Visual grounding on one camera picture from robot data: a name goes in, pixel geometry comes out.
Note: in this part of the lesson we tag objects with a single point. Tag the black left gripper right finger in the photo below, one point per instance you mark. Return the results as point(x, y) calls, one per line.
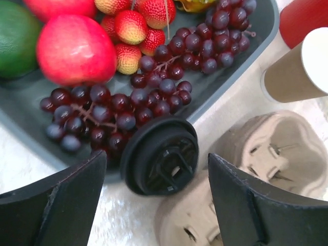
point(253, 212)

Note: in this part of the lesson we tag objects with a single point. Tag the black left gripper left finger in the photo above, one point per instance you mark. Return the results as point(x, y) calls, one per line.
point(56, 210)

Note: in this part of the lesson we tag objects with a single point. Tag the black cup lid top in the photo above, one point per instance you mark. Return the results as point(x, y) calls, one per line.
point(161, 158)

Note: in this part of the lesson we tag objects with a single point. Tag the brown pulp cup carrier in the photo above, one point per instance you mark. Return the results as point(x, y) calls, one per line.
point(283, 149)

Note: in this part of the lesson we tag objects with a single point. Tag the dark grey fruit tray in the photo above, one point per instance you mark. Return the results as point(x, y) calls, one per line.
point(22, 116)

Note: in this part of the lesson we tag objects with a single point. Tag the dark grape bunch left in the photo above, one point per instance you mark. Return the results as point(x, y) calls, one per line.
point(107, 121)

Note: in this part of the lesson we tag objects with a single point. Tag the dark grape bunch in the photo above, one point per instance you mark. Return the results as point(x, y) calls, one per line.
point(211, 45)
point(107, 121)

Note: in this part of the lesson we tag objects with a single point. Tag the brown paper cup outer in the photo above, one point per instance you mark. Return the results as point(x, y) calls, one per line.
point(301, 73)

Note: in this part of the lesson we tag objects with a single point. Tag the red apple front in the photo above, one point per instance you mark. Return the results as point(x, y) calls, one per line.
point(75, 49)

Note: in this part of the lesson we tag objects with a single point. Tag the red apple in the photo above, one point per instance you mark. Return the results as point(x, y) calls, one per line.
point(47, 9)
point(75, 49)

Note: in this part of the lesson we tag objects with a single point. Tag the dark grape bunch right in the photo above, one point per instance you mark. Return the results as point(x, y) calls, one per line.
point(211, 45)

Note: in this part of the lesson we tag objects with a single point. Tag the green lime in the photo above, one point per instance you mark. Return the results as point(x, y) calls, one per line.
point(19, 33)

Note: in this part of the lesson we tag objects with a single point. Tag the strawberry bunch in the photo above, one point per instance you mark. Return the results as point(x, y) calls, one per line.
point(136, 28)

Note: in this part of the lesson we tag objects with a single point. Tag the red ribbed straw cup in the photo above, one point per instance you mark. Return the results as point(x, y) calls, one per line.
point(299, 18)

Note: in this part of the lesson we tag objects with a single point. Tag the red apple back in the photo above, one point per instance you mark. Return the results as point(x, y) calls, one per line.
point(47, 9)

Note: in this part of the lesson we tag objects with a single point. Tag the orange pineapple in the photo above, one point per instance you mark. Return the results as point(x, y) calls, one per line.
point(194, 6)

